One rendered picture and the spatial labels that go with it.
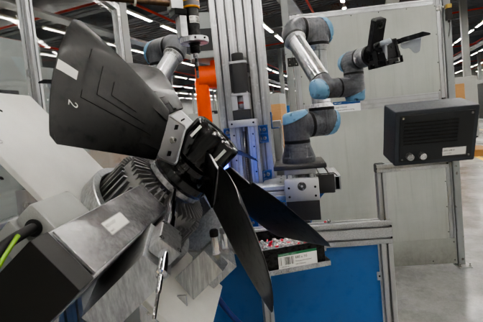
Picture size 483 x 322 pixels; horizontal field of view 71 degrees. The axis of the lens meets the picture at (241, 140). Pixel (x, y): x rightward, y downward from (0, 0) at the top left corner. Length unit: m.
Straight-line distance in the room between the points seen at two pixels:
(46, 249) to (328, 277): 1.06
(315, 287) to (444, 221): 1.85
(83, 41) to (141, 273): 0.36
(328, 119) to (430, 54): 1.49
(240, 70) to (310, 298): 1.01
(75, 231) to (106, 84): 0.24
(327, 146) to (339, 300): 1.51
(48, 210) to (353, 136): 2.39
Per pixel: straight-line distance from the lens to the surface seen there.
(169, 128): 0.69
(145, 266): 0.52
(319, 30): 1.61
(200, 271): 0.77
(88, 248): 0.47
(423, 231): 3.01
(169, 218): 0.59
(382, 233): 1.30
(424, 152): 1.28
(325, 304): 1.38
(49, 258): 0.43
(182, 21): 0.86
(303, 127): 1.51
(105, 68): 0.60
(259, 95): 1.72
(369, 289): 1.39
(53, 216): 0.54
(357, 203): 2.80
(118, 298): 0.55
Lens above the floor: 1.25
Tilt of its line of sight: 3 degrees down
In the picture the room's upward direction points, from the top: 6 degrees counter-clockwise
